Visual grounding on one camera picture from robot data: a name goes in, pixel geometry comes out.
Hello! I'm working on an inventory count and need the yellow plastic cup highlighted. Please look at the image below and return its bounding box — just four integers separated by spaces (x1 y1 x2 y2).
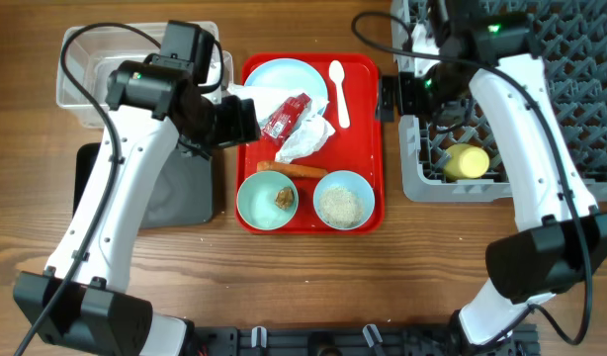
443 143 490 180

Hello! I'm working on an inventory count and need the green bowl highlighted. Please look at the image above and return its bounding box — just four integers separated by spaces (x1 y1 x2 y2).
236 171 299 231

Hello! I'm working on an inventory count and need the brown food scrap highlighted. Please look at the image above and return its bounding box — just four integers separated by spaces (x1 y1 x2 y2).
275 187 295 211

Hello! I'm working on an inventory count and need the blue bowl with rice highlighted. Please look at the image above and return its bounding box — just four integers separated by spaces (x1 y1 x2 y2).
313 170 376 231

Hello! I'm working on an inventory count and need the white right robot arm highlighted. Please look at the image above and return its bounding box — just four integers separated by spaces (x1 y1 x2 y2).
395 1 607 355

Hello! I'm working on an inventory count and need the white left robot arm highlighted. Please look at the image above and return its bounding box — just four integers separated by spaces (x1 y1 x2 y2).
14 59 259 355

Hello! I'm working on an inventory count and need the grey dishwasher rack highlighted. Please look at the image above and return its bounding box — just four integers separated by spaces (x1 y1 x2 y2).
394 0 607 203

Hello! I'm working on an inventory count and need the red snack wrapper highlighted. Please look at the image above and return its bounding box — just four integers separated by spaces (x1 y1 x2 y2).
261 93 312 146

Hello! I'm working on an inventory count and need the light blue plate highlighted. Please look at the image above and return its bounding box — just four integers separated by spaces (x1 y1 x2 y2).
244 58 329 115

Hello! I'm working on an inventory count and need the orange carrot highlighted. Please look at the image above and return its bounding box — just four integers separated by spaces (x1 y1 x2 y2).
256 160 328 179

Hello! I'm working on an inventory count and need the crumpled white napkin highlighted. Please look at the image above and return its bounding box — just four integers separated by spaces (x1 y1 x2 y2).
226 84 336 163

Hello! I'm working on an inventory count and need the black tray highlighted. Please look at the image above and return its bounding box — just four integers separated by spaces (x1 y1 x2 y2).
70 136 214 240

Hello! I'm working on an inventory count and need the white plastic spoon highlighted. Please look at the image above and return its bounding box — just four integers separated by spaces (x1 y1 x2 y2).
329 60 351 129

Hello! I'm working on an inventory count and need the red serving tray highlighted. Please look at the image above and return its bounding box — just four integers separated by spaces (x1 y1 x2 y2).
235 52 385 234

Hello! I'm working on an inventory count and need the clear plastic bin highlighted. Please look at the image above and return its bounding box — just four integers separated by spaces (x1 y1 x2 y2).
55 27 234 129

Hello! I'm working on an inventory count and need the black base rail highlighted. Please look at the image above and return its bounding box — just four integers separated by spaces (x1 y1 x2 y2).
99 323 540 356

